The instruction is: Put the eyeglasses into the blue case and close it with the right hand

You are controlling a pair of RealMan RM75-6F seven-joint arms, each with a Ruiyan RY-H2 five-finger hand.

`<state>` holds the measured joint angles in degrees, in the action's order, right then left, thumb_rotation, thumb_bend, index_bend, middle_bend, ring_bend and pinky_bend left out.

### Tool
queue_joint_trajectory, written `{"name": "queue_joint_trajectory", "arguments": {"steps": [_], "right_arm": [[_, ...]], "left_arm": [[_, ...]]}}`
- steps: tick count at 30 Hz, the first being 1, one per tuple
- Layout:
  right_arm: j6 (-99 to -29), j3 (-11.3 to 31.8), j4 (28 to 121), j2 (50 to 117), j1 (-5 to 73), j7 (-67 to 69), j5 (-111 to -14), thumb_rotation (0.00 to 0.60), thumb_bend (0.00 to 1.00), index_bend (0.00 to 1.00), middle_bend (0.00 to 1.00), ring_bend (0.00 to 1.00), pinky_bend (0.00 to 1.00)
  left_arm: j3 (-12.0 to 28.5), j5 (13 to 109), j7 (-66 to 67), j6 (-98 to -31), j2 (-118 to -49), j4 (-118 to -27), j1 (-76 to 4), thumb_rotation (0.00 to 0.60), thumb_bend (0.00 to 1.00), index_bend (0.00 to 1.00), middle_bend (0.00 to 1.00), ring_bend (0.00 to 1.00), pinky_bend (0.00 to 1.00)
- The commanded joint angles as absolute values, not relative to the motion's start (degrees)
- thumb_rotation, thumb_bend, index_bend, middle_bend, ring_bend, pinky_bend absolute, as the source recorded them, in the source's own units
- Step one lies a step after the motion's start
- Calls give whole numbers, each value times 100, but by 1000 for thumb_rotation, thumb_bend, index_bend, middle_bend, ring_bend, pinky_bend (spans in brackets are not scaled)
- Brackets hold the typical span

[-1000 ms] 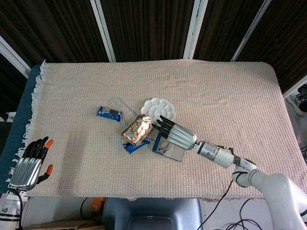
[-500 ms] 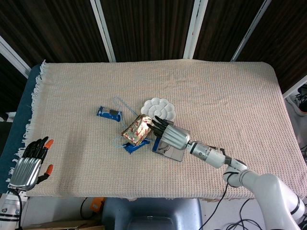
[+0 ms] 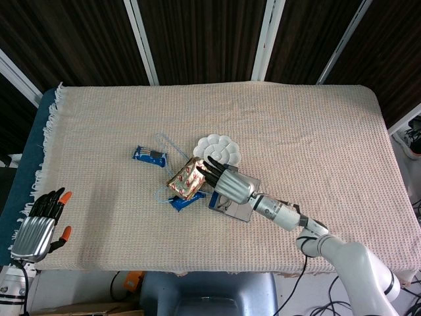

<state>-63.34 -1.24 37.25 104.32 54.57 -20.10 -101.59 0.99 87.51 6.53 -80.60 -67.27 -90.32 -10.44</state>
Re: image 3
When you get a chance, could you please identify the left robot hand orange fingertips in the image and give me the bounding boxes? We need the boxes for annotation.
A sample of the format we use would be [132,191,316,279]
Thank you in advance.
[10,186,73,263]

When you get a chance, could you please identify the blue cookie pack with picture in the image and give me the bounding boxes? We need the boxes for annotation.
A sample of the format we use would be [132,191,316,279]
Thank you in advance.
[132,145,168,167]

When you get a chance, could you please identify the grey blue-edged box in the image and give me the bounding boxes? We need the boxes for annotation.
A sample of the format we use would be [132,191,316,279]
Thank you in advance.
[208,164,262,223]

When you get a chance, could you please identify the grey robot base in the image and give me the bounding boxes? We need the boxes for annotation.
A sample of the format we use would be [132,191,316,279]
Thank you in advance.
[139,271,280,316]

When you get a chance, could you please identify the plain blue snack pack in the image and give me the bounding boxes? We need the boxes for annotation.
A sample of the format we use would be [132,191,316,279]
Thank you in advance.
[169,192,207,213]

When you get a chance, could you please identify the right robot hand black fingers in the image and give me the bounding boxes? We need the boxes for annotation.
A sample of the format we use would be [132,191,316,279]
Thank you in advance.
[195,155,260,205]

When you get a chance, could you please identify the black and white sneaker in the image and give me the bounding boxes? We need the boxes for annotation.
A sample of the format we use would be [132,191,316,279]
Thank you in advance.
[393,115,421,161]

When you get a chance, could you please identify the white frame post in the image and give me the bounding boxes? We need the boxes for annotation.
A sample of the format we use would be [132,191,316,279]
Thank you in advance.
[316,0,374,85]
[123,0,160,86]
[387,103,421,134]
[251,0,286,82]
[0,49,43,108]

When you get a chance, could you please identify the gold foil snack bag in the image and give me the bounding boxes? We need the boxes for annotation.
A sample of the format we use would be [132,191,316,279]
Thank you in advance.
[165,157,211,201]

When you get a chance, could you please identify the blue table pad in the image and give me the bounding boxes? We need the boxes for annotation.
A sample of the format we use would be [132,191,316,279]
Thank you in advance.
[0,88,57,266]

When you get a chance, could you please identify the beige waffle tablecloth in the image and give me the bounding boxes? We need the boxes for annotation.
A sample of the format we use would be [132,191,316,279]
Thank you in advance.
[8,81,421,287]

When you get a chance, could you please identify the white flower paint palette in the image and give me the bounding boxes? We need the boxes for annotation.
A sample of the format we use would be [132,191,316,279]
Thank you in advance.
[192,134,241,165]

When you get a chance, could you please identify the orange device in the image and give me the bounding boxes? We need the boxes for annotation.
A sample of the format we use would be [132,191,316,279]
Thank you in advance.
[124,271,145,297]

